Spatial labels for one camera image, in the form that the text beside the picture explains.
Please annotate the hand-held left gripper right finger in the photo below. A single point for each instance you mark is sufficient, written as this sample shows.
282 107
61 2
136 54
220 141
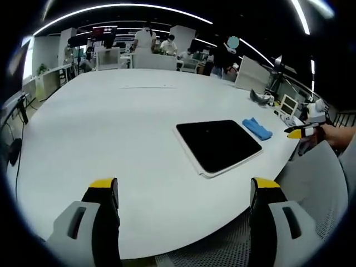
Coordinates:
267 222

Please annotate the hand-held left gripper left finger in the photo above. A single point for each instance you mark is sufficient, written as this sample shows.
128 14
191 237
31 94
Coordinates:
103 222

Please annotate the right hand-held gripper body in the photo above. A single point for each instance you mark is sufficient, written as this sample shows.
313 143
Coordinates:
314 112

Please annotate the blue cleaning cloth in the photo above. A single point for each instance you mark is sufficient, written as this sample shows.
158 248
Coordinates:
257 128

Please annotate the white controller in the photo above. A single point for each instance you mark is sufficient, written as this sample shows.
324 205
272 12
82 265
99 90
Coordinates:
287 119

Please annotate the small white framed screen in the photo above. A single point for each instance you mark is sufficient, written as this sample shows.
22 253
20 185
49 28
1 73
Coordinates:
289 105

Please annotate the grey curved object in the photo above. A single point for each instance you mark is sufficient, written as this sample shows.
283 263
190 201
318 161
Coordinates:
257 98

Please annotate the grey mesh office chair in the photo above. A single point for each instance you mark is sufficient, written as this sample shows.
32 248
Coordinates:
314 189

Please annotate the white desk partition panel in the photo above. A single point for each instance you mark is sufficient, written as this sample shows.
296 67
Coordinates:
252 76

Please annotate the black monitor stand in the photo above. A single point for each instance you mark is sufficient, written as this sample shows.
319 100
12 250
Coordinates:
23 109

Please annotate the white low cabinet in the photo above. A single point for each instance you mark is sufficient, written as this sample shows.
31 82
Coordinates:
48 80

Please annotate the green potted plant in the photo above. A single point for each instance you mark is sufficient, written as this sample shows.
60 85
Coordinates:
42 69

